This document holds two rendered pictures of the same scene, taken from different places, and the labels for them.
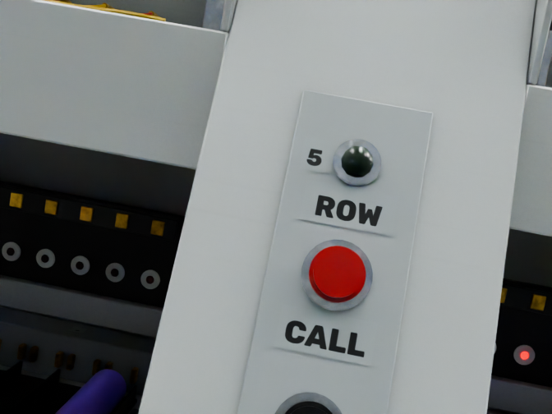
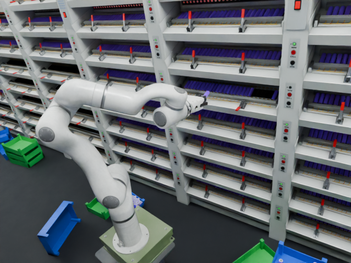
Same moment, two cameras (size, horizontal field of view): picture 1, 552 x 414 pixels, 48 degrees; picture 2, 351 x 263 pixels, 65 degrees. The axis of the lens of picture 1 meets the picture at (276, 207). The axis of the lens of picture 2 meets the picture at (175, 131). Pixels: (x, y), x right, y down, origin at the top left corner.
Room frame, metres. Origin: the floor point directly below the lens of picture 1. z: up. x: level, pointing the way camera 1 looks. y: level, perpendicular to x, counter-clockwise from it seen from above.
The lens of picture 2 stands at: (-1.02, -0.19, 1.56)
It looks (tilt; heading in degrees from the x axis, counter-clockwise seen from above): 31 degrees down; 34
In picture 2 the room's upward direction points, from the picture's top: 9 degrees counter-clockwise
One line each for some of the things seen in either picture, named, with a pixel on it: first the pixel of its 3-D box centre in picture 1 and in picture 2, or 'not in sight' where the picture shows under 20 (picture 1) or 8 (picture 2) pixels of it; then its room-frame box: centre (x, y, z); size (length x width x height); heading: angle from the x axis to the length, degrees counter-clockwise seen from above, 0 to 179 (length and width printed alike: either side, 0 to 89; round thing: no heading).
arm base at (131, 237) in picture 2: not in sight; (127, 226); (-0.39, 0.61, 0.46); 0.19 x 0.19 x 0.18
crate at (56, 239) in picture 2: not in sight; (60, 227); (-0.37, 1.31, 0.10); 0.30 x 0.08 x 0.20; 15
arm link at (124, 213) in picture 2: not in sight; (117, 190); (-0.36, 0.63, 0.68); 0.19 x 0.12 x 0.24; 34
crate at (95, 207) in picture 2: not in sight; (108, 199); (0.01, 1.22, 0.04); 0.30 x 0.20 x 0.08; 176
